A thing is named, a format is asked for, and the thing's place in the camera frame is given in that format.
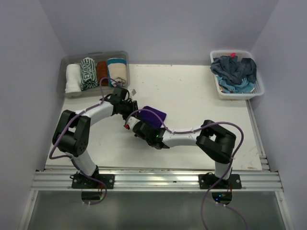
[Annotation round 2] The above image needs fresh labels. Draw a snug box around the purple towel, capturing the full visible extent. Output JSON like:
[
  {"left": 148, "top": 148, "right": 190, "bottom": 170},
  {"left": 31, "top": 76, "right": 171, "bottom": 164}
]
[{"left": 140, "top": 106, "right": 166, "bottom": 128}]

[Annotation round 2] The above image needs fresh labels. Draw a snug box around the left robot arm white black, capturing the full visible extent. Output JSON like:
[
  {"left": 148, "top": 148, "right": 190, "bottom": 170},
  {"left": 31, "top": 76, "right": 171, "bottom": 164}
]
[{"left": 49, "top": 99, "right": 138, "bottom": 188}]

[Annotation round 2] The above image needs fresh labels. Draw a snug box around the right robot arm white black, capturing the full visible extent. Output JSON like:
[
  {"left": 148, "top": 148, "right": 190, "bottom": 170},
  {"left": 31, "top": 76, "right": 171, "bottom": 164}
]
[{"left": 132, "top": 120, "right": 236, "bottom": 188}]

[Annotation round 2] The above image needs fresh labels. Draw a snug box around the beige teal rolled towel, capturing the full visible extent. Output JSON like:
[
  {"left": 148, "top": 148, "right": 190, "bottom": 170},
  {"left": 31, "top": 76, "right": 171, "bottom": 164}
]
[{"left": 106, "top": 58, "right": 128, "bottom": 87}]

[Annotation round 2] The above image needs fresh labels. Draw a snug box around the brown rolled towel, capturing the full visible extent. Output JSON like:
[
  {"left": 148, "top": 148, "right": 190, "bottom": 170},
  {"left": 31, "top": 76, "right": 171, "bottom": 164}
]
[{"left": 96, "top": 61, "right": 108, "bottom": 86}]

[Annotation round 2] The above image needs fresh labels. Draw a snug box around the green striped rolled towel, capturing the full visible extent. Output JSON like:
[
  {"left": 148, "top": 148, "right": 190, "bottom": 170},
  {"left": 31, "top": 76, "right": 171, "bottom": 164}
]
[{"left": 80, "top": 57, "right": 98, "bottom": 91}]

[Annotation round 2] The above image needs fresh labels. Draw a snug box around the white rolled towel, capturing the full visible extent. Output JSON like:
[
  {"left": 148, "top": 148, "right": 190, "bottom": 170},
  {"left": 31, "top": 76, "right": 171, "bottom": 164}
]
[{"left": 65, "top": 64, "right": 81, "bottom": 93}]

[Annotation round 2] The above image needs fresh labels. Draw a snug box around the clear plastic tray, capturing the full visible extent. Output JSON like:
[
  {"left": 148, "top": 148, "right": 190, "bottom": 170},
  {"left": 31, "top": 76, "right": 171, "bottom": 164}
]
[{"left": 57, "top": 51, "right": 130, "bottom": 98}]

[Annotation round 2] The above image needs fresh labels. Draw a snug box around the light blue crumpled towel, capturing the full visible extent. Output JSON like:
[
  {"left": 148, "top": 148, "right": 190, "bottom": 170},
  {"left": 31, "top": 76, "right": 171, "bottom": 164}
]
[{"left": 216, "top": 76, "right": 255, "bottom": 94}]

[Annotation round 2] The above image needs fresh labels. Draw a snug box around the dark grey crumpled towel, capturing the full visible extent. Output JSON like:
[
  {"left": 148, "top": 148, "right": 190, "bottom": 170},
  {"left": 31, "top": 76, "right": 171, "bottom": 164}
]
[{"left": 210, "top": 56, "right": 257, "bottom": 85}]

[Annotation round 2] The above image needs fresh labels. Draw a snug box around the white plastic laundry basket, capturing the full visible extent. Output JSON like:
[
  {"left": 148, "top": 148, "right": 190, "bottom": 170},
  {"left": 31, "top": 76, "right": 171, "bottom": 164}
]
[{"left": 210, "top": 50, "right": 264, "bottom": 100}]

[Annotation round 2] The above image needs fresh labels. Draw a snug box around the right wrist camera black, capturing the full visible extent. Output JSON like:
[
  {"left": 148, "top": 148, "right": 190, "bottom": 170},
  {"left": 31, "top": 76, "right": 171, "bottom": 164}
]
[{"left": 132, "top": 121, "right": 154, "bottom": 139}]

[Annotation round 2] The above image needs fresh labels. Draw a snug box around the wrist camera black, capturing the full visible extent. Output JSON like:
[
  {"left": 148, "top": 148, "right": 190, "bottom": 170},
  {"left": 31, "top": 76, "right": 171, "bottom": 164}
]
[
  {"left": 132, "top": 121, "right": 154, "bottom": 139},
  {"left": 112, "top": 87, "right": 129, "bottom": 100}
]

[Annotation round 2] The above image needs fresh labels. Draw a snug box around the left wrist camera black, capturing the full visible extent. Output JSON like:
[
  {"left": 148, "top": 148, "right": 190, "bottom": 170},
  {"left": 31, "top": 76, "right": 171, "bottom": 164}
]
[{"left": 112, "top": 87, "right": 129, "bottom": 100}]

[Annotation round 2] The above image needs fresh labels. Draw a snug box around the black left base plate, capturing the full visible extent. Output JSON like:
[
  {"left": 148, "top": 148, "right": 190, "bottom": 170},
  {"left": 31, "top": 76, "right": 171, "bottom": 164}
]
[{"left": 70, "top": 173, "right": 115, "bottom": 189}]

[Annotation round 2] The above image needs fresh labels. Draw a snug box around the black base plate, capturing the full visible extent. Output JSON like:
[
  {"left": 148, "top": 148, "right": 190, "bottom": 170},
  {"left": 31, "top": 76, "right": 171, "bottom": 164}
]
[
  {"left": 70, "top": 173, "right": 115, "bottom": 189},
  {"left": 198, "top": 172, "right": 242, "bottom": 190}
]

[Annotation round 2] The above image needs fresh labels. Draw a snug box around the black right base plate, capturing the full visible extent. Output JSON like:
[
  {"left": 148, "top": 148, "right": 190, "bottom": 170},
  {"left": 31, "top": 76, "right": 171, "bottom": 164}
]
[{"left": 198, "top": 172, "right": 242, "bottom": 190}]

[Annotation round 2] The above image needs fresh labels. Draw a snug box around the aluminium mounting rail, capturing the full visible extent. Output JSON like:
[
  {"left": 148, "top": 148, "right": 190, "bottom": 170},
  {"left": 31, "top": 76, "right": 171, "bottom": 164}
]
[{"left": 30, "top": 165, "right": 283, "bottom": 192}]

